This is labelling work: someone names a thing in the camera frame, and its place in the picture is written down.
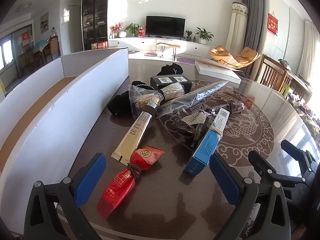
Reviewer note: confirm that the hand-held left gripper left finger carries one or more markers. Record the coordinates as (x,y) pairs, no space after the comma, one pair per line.
(90,178)

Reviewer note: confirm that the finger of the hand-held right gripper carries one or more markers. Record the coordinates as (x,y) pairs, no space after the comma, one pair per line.
(292,150)
(260,162)

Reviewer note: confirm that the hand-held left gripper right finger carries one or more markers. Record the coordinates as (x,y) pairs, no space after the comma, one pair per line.
(225,180)

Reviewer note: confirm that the red snack packet bundle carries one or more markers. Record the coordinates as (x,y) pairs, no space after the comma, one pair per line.
(115,192)

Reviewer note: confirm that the blue and white carton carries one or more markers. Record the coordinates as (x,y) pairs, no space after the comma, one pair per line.
(202,152)

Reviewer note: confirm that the beige rubber band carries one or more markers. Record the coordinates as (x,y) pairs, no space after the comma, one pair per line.
(215,129)

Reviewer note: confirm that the gold cosmetic tube silver cap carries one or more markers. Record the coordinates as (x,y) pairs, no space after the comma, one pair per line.
(135,135)

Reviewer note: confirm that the silver rhinestone mesh accessory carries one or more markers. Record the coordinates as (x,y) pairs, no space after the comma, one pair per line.
(196,118)

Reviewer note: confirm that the white partition board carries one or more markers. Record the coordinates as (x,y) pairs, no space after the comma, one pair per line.
(75,105)

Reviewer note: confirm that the black velvet cloth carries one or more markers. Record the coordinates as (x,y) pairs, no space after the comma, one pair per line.
(172,69)
(120,103)

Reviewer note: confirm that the phone case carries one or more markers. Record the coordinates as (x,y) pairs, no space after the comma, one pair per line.
(197,95)

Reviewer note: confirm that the wooden sticks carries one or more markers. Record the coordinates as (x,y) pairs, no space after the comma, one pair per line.
(143,100)

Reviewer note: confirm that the black box with white labels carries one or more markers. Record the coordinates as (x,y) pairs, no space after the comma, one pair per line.
(180,84)

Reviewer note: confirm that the cluttered wooden side table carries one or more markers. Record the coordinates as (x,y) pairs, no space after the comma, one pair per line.
(300,97)

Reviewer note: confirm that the wooden dining chair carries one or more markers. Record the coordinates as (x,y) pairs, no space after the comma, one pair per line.
(271,73)

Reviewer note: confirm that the white flat cardboard box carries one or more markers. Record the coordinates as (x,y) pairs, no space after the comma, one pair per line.
(217,71)

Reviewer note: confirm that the white sheer curtain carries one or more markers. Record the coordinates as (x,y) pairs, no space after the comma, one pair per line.
(308,47)

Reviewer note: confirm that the orange lounge chair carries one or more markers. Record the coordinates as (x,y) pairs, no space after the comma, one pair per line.
(232,57)

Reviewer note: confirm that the purple floor mat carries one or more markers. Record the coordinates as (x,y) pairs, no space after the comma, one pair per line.
(185,60)

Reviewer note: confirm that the white television cabinet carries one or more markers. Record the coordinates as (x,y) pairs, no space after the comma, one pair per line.
(195,48)

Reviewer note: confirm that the grey curtain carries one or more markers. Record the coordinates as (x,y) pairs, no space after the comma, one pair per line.
(252,25)

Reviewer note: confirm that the orange boxes on floor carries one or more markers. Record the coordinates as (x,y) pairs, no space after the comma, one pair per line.
(100,45)

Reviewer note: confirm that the cream cloth-covered standing unit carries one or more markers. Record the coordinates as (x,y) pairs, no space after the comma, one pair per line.
(237,27)

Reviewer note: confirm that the leafy plant in white pot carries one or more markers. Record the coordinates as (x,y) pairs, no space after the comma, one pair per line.
(203,35)

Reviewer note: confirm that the blue mesh food cover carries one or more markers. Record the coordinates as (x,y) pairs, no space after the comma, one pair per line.
(40,46)

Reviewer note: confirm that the small potted plant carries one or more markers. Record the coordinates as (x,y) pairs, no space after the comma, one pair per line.
(188,35)

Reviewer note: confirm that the white round vase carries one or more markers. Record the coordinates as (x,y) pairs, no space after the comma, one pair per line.
(122,34)

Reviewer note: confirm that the white interior door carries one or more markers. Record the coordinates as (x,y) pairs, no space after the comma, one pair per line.
(75,30)

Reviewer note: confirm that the red flower arrangement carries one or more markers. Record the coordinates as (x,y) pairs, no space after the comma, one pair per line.
(116,27)

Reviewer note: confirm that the red gift box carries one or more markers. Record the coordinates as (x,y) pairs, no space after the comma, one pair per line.
(141,32)

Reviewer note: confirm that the green potted plant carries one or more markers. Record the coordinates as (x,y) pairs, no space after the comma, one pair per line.
(131,28)

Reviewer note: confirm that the dark glass display cabinet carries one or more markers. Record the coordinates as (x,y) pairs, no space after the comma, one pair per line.
(95,17)

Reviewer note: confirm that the black television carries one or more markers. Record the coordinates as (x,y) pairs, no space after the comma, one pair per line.
(165,26)

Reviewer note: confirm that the round ceiling light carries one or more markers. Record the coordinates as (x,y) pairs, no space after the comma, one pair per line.
(24,6)

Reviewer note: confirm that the red wall hanging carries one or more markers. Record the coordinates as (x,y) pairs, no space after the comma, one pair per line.
(272,24)

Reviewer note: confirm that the red wall calendar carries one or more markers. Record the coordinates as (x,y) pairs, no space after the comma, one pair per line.
(26,40)

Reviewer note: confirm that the framed wall painting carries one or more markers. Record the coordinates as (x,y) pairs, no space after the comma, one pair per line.
(44,22)

